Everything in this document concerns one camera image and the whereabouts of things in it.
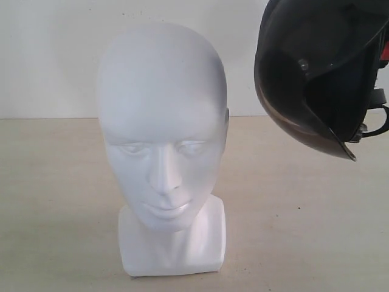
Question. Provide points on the black helmet with tinted visor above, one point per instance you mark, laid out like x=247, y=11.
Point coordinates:
x=316, y=67

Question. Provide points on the white mannequin head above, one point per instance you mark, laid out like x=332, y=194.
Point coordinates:
x=162, y=100

